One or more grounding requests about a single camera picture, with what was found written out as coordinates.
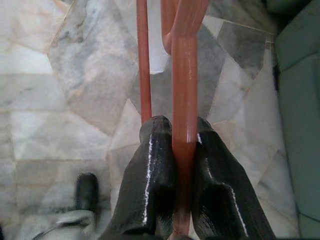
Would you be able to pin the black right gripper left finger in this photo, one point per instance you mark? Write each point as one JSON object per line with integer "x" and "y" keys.
{"x": 150, "y": 187}

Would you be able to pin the green leather sofa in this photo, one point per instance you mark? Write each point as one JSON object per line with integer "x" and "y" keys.
{"x": 305, "y": 125}

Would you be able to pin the red plastic hanger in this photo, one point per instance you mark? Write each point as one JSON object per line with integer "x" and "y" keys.
{"x": 183, "y": 100}

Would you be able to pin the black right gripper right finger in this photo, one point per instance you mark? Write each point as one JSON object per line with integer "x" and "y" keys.
{"x": 220, "y": 195}

